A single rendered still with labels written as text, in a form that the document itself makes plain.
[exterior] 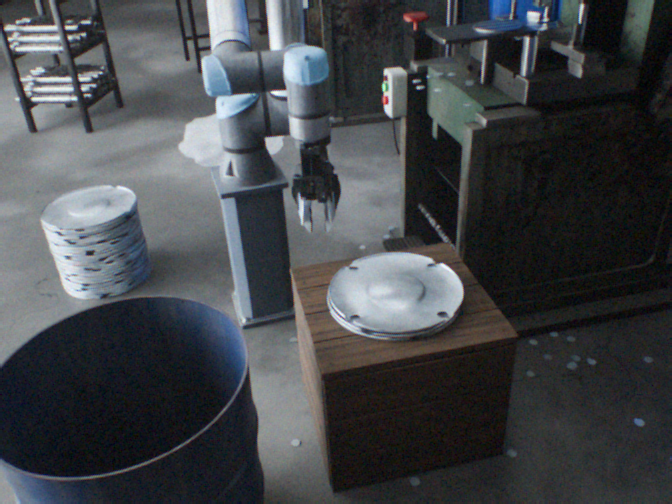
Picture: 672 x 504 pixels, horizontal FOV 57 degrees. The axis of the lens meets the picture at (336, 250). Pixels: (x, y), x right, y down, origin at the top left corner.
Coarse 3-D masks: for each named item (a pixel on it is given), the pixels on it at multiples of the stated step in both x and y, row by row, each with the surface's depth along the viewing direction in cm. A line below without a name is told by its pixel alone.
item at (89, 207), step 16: (80, 192) 210; (96, 192) 209; (112, 192) 209; (128, 192) 208; (48, 208) 201; (64, 208) 200; (80, 208) 198; (96, 208) 198; (112, 208) 199; (128, 208) 198; (48, 224) 190; (64, 224) 191; (80, 224) 191; (96, 224) 189
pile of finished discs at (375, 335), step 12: (432, 264) 144; (336, 312) 131; (444, 312) 129; (456, 312) 128; (348, 324) 127; (444, 324) 126; (372, 336) 125; (384, 336) 123; (396, 336) 123; (408, 336) 123; (420, 336) 125
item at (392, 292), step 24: (360, 264) 145; (384, 264) 144; (408, 264) 144; (336, 288) 137; (360, 288) 137; (384, 288) 135; (408, 288) 135; (432, 288) 135; (456, 288) 135; (360, 312) 129; (384, 312) 129; (408, 312) 129; (432, 312) 128
